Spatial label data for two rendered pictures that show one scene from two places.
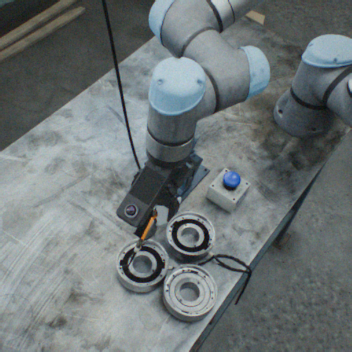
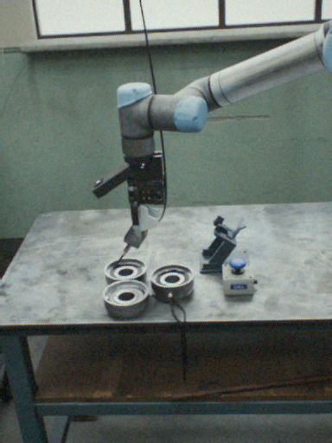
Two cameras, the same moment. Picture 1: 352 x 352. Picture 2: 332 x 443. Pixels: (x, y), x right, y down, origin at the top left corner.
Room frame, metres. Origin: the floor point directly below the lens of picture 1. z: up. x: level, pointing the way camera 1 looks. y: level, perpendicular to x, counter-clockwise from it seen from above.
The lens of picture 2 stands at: (0.09, -1.17, 1.58)
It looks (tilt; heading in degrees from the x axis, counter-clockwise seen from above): 26 degrees down; 67
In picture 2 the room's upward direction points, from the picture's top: 4 degrees counter-clockwise
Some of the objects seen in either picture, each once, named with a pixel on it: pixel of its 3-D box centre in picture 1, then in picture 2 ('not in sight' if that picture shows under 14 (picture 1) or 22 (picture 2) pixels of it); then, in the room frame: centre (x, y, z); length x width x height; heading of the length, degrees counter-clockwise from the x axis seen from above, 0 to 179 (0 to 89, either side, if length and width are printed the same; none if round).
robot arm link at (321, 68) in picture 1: (328, 69); not in sight; (1.00, -0.31, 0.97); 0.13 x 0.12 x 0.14; 42
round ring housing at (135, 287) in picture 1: (141, 265); (126, 275); (0.48, 0.03, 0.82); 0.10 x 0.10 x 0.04
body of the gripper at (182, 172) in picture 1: (167, 166); (144, 177); (0.54, 0.01, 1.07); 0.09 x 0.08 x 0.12; 153
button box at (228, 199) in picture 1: (229, 188); (239, 279); (0.71, -0.14, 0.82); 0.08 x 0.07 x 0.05; 152
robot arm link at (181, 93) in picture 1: (177, 101); (137, 111); (0.54, 0.01, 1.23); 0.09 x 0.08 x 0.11; 132
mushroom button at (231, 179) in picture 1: (230, 183); (238, 269); (0.70, -0.13, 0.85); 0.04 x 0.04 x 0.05
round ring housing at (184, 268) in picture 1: (189, 293); (126, 299); (0.44, -0.07, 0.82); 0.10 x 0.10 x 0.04
